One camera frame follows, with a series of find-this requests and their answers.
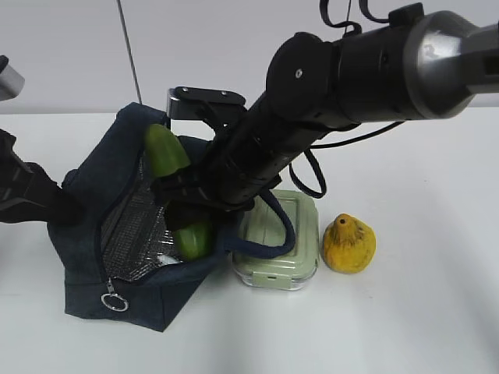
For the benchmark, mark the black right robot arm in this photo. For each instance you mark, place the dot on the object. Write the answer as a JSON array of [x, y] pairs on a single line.
[[416, 66]]

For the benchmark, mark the navy blue lunch bag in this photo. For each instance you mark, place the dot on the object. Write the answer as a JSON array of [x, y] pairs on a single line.
[[120, 261]]

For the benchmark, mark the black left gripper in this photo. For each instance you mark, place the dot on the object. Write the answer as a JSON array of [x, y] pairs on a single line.
[[27, 193]]

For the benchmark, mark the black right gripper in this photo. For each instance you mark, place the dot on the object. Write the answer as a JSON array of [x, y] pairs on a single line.
[[232, 171]]

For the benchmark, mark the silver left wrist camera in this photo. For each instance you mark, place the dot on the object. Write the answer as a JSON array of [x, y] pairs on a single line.
[[11, 82]]

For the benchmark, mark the green lidded glass container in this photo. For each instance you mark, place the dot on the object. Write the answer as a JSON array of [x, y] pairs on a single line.
[[292, 233]]

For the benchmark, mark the yellow pear-shaped fruit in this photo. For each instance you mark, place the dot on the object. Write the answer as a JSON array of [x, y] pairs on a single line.
[[348, 244]]

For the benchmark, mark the green cucumber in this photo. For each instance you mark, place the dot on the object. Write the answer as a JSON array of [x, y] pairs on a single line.
[[166, 155]]

